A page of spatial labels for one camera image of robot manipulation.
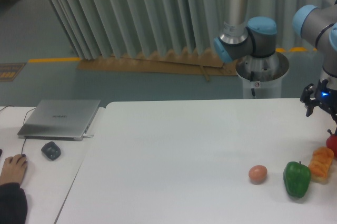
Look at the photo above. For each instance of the black small device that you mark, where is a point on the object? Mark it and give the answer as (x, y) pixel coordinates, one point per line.
(51, 150)

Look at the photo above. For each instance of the grey pleated curtain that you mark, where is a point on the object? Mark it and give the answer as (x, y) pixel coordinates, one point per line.
(143, 28)

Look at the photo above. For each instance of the orange bread loaf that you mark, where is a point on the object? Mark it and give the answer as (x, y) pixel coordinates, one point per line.
(320, 163)

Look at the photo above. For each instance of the red bell pepper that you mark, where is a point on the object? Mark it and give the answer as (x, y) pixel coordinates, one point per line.
(331, 142)

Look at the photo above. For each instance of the green bell pepper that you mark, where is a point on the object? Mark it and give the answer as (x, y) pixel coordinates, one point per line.
(296, 177)

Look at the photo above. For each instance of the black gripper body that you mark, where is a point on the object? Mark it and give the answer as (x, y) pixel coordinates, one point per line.
(325, 94)

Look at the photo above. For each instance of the dark sleeved forearm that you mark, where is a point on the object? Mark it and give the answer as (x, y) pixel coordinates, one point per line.
(13, 203)

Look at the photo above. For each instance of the brown egg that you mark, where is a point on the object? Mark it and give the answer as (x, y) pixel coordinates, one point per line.
(258, 173)

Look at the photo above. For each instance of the silver laptop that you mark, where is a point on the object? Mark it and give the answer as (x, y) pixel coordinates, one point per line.
(60, 119)

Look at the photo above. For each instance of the white usb plug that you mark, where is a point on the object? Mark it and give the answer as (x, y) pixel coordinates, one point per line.
(87, 136)

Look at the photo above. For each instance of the brown cardboard sheet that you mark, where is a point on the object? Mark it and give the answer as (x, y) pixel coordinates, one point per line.
(206, 64)

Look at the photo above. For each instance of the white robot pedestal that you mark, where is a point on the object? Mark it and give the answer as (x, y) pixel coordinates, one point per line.
(262, 77)

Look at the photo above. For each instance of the person's hand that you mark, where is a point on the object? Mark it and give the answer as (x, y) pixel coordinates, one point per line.
(12, 171)

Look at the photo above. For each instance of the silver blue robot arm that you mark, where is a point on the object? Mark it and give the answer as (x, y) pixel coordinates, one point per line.
(252, 44)

